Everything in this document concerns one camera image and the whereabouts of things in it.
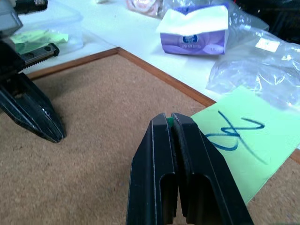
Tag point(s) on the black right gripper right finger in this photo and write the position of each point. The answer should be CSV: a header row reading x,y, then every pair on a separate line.
x,y
206,178

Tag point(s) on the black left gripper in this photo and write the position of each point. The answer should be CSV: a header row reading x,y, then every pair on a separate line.
x,y
14,61

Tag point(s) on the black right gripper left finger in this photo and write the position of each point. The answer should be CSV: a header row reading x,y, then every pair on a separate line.
x,y
150,168

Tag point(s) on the green pushpin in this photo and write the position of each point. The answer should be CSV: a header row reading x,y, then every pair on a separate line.
x,y
169,122

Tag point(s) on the green note with blue scribble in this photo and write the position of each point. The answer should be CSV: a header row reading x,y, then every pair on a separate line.
x,y
253,150

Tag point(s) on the green note in clear box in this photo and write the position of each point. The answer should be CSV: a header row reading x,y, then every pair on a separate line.
x,y
39,38

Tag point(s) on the clear plastic box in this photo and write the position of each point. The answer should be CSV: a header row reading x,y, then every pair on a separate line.
x,y
58,28

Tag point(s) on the clear plastic bag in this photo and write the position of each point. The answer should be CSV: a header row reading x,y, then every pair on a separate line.
x,y
257,65

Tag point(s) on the purple tissue pack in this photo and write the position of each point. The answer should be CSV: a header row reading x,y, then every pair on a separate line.
x,y
193,35

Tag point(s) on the pink patterned package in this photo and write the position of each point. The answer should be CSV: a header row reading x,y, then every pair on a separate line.
x,y
143,5

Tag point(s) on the cork board with wooden frame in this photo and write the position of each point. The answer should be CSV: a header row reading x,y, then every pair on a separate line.
x,y
98,122

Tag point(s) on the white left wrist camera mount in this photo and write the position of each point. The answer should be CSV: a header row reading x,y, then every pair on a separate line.
x,y
8,17

